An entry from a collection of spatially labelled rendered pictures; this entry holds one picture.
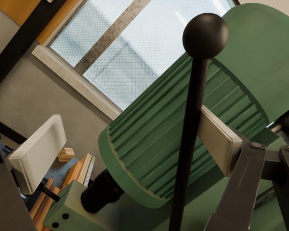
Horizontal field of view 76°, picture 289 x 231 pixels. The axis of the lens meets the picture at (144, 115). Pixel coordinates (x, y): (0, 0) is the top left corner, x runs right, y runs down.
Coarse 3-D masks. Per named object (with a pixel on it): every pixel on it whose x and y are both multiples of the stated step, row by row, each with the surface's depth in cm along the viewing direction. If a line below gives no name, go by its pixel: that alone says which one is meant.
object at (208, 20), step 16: (208, 16) 13; (192, 32) 14; (208, 32) 13; (224, 32) 13; (192, 48) 14; (208, 48) 14; (192, 64) 15; (208, 64) 15; (192, 80) 16; (192, 96) 16; (192, 112) 16; (192, 128) 17; (192, 144) 18; (176, 176) 20; (176, 192) 20; (176, 208) 21; (176, 224) 22
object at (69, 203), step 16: (64, 192) 38; (80, 192) 38; (64, 208) 34; (80, 208) 36; (112, 208) 42; (48, 224) 35; (64, 224) 35; (80, 224) 36; (96, 224) 36; (112, 224) 39
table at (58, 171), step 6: (54, 162) 62; (60, 162) 64; (66, 162) 66; (72, 162) 69; (54, 168) 60; (60, 168) 62; (66, 168) 64; (48, 174) 57; (54, 174) 59; (60, 174) 60; (66, 174) 62; (54, 180) 57; (60, 180) 59; (54, 186) 56; (60, 186) 57
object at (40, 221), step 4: (56, 188) 50; (56, 192) 49; (48, 200) 45; (52, 200) 46; (48, 204) 45; (44, 208) 43; (48, 208) 44; (44, 212) 43; (40, 216) 41; (44, 216) 42; (40, 220) 41; (36, 224) 40; (40, 224) 40; (36, 228) 39; (40, 228) 40
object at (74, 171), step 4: (76, 164) 64; (80, 164) 65; (72, 168) 64; (76, 168) 62; (80, 168) 64; (72, 172) 60; (76, 172) 61; (68, 176) 60; (72, 176) 58; (76, 176) 59; (68, 180) 57; (64, 184) 57
